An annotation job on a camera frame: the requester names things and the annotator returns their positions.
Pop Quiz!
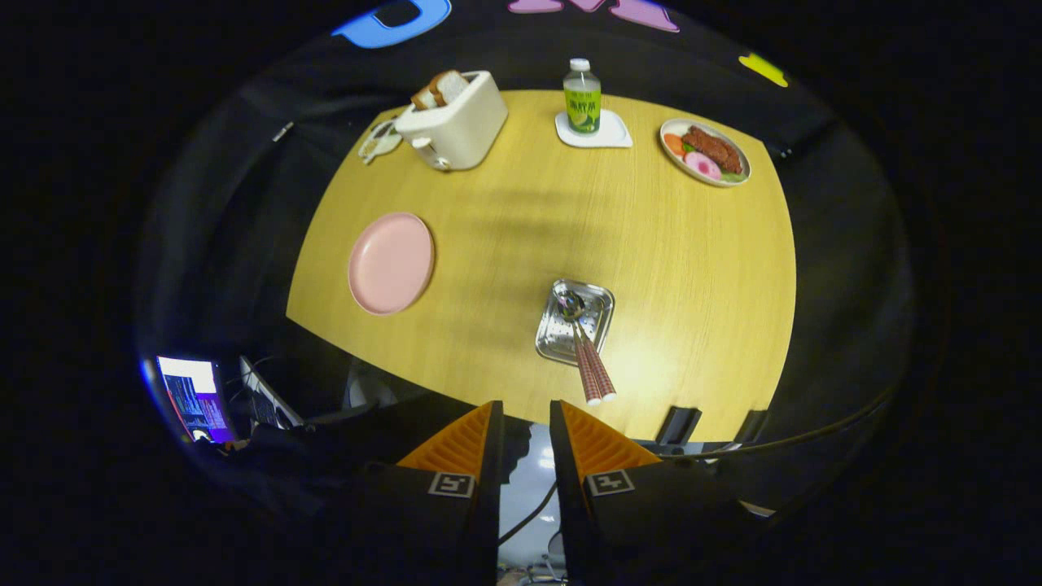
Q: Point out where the green label drink bottle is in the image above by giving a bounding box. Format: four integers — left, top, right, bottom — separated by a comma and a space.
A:
563, 58, 602, 135

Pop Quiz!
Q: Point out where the white toaster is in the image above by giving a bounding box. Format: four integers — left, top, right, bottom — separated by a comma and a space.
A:
394, 70, 510, 172

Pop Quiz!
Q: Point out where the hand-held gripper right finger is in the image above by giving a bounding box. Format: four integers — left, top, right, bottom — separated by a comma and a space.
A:
549, 400, 758, 586

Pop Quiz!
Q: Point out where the spoon with checkered handle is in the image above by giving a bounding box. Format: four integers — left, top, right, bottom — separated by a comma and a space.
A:
556, 289, 617, 401

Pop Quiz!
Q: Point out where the large toast slice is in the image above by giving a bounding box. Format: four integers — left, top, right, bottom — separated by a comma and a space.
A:
429, 70, 471, 107

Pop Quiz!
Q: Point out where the white square coaster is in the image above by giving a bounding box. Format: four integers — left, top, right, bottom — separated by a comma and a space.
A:
555, 109, 634, 149

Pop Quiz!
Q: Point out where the white food plate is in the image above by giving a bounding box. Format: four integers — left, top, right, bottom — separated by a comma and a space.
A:
659, 118, 752, 188

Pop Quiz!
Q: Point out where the lit computer screen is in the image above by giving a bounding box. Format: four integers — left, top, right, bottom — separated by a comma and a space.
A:
156, 356, 235, 444

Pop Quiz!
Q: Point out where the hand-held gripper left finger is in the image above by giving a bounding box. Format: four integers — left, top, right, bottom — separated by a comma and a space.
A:
350, 400, 506, 586

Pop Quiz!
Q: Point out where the pink round plate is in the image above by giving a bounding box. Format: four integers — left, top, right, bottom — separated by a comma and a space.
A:
348, 212, 436, 317

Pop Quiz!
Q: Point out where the fork with checkered handle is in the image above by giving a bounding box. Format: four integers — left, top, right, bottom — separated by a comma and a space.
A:
554, 281, 603, 407

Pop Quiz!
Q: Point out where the perforated metal tray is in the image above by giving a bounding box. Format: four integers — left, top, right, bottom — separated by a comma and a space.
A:
535, 278, 616, 366

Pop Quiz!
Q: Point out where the grey laptop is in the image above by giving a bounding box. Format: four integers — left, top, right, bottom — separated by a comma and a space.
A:
239, 356, 306, 430

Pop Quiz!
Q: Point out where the brown meat piece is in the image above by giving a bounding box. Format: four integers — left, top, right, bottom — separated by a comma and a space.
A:
682, 125, 743, 174

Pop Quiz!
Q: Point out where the white divided sauce dish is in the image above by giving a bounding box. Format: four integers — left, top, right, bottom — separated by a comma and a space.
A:
358, 120, 404, 165

